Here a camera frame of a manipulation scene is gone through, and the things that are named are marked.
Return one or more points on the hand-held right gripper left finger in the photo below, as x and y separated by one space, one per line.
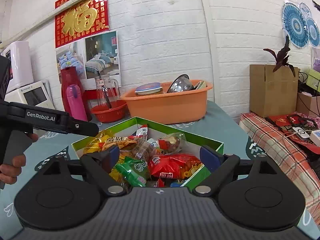
112 156

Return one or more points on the bedding wall poster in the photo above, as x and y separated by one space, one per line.
100 55

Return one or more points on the orange plastic basin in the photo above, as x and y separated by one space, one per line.
165 107

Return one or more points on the red envelope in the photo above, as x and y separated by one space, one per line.
280 120

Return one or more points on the clear brown bread packet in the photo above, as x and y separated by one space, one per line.
143 150

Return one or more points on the red foil snack bag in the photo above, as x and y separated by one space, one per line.
142 131

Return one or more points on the red thermos jug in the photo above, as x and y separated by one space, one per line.
70 76

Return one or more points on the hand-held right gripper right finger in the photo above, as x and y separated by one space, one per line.
207 156

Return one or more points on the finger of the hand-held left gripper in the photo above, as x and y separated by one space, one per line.
86 128

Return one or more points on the pale ceramic bowl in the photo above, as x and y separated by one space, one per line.
201 85

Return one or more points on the white wall water purifier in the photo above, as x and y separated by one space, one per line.
21 62

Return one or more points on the light green box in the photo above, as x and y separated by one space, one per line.
313 78

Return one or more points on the green cardboard box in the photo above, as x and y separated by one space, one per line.
195 137

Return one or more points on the blue green snack packet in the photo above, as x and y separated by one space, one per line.
175 185

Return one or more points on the red gold wall hanging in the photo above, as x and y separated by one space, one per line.
80 17

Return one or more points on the pink bottle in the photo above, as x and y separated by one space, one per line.
75 102

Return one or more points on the white power adapter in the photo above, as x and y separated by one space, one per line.
315 137

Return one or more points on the red plastic basin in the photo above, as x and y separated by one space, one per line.
110 113

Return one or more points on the large cardboard box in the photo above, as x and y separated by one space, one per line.
272 92

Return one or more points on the plaid cloth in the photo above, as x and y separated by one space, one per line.
275 150

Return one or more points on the purple leaf plant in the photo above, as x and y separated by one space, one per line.
281 56

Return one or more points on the red-orange snack packet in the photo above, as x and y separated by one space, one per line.
120 140

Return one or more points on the small cardboard box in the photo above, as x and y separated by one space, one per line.
306 103

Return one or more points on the glass pitcher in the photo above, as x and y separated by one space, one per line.
107 92

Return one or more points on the golden yellow snack packet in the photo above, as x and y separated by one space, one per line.
122 158

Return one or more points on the blue paper fan decoration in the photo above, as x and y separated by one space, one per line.
296 26

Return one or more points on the steel bowl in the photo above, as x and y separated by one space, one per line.
178 83

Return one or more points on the person's left hand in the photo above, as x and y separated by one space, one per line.
17 161

